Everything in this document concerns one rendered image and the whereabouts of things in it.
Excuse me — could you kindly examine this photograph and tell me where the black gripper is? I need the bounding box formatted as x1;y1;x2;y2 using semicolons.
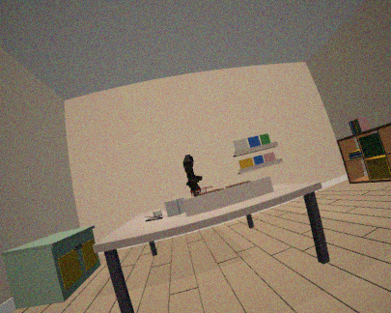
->
186;173;199;191

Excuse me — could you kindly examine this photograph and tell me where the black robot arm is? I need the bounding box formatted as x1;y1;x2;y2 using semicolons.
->
182;155;202;189

